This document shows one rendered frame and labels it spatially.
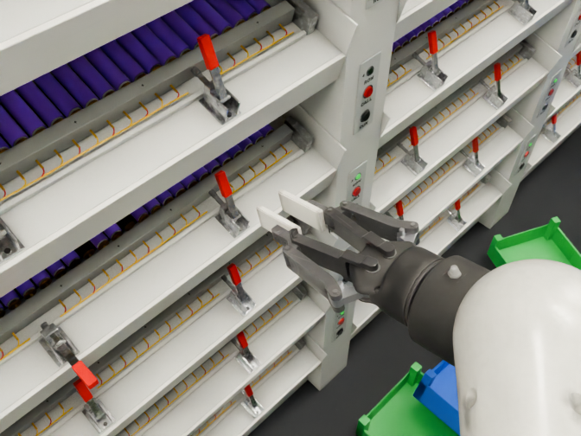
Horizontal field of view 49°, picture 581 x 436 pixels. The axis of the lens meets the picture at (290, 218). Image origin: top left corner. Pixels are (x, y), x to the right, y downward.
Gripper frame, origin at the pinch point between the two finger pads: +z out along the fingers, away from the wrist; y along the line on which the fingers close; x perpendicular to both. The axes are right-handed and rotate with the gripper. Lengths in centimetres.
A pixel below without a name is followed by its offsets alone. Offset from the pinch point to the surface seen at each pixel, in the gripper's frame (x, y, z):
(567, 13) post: -14, 87, 14
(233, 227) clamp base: -5.9, -1.5, 11.1
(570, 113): -65, 127, 31
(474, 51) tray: -7, 55, 13
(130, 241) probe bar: -2.1, -13.4, 15.8
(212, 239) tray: -6.8, -4.3, 12.6
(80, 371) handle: -5.7, -27.3, 6.3
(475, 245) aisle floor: -81, 79, 30
